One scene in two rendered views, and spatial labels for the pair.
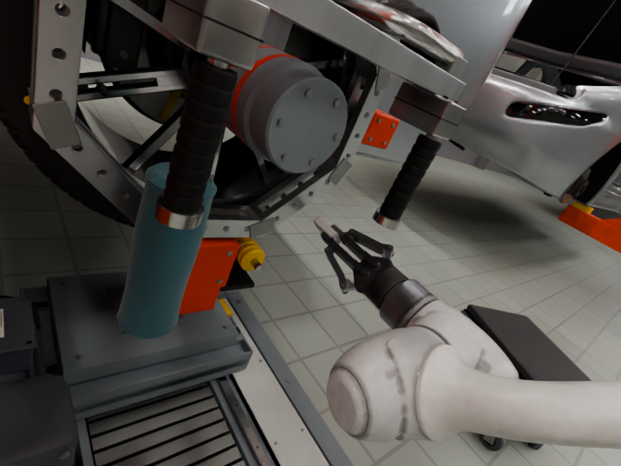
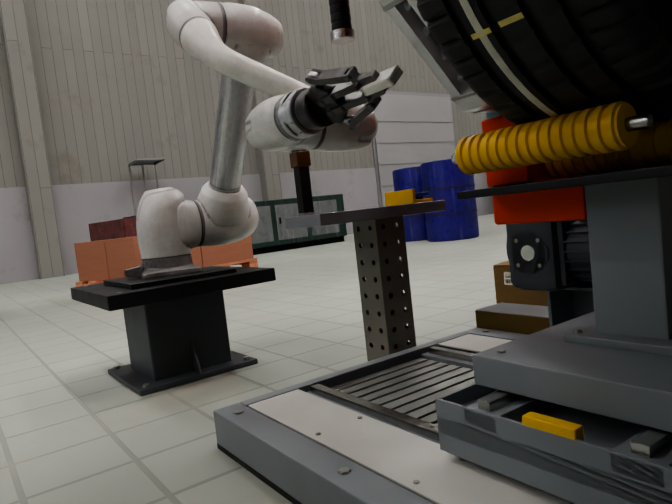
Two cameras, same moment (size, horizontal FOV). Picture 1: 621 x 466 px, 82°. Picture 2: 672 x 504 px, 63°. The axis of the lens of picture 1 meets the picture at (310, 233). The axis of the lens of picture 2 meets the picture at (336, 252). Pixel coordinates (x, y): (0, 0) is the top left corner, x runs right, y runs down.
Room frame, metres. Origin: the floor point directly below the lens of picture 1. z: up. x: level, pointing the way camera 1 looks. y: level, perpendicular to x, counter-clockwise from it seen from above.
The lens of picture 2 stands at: (1.53, 0.06, 0.45)
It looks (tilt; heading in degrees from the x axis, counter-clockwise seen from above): 4 degrees down; 193
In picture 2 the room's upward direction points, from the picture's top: 6 degrees counter-clockwise
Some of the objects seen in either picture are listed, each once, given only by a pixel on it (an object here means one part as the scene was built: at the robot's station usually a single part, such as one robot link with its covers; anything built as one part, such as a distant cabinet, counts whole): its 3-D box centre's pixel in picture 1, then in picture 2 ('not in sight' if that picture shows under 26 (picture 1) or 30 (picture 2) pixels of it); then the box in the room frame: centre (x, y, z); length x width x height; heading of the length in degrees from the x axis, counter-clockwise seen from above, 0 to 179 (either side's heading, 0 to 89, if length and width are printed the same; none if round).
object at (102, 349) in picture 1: (154, 277); (643, 268); (0.70, 0.31, 0.32); 0.40 x 0.30 x 0.28; 138
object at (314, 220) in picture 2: not in sight; (368, 213); (0.06, -0.17, 0.44); 0.43 x 0.17 x 0.03; 138
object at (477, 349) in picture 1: (456, 359); (280, 125); (0.44, -0.27, 0.64); 0.16 x 0.13 x 0.11; 48
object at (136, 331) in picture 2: not in sight; (175, 323); (-0.05, -0.86, 0.15); 0.50 x 0.50 x 0.30; 49
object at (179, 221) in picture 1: (197, 143); not in sight; (0.30, 0.13, 0.83); 0.04 x 0.04 x 0.16
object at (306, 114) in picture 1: (271, 103); not in sight; (0.54, 0.13, 0.85); 0.21 x 0.14 x 0.14; 48
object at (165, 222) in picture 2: not in sight; (165, 222); (-0.06, -0.85, 0.48); 0.18 x 0.16 x 0.22; 136
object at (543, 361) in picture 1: (506, 375); not in sight; (1.19, -0.94, 0.17); 0.43 x 0.36 x 0.34; 23
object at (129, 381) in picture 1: (141, 331); (652, 401); (0.70, 0.31, 0.13); 0.50 x 0.36 x 0.10; 138
